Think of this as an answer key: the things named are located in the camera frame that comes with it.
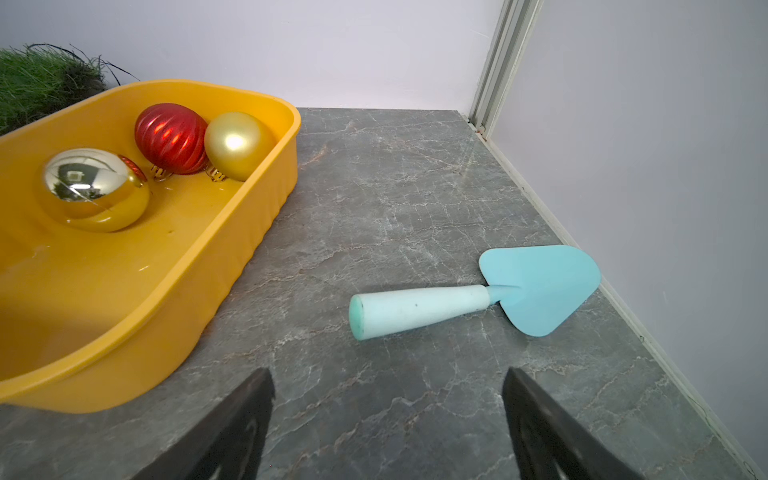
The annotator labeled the matte gold ball ornament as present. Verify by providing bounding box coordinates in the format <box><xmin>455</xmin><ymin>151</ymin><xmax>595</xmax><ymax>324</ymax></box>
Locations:
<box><xmin>204</xmin><ymin>112</ymin><xmax>277</xmax><ymax>182</ymax></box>

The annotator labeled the red ribbed ball ornament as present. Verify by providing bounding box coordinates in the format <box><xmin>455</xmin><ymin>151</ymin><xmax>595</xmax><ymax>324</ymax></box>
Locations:
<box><xmin>134</xmin><ymin>103</ymin><xmax>208</xmax><ymax>180</ymax></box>

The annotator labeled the green artificial grass mat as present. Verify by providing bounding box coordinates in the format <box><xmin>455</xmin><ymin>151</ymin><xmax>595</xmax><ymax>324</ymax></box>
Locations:
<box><xmin>1</xmin><ymin>43</ymin><xmax>136</xmax><ymax>135</ymax></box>

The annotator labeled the shiny gold ball ornament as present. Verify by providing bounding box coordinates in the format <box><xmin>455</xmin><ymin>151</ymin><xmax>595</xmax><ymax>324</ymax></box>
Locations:
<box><xmin>35</xmin><ymin>148</ymin><xmax>151</xmax><ymax>233</ymax></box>

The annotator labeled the teal garden trowel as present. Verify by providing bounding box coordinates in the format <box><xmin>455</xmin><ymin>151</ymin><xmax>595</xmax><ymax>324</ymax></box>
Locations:
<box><xmin>348</xmin><ymin>245</ymin><xmax>602</xmax><ymax>341</ymax></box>

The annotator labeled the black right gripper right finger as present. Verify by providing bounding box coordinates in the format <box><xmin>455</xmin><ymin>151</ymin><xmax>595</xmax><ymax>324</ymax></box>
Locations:
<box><xmin>502</xmin><ymin>368</ymin><xmax>641</xmax><ymax>480</ymax></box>

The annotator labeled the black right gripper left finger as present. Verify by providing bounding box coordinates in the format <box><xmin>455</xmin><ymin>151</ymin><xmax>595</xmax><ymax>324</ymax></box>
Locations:
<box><xmin>134</xmin><ymin>368</ymin><xmax>275</xmax><ymax>479</ymax></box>

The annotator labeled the yellow plastic tray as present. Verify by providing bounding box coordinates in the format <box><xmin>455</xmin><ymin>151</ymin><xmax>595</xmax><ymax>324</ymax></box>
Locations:
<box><xmin>1</xmin><ymin>80</ymin><xmax>301</xmax><ymax>413</ymax></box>

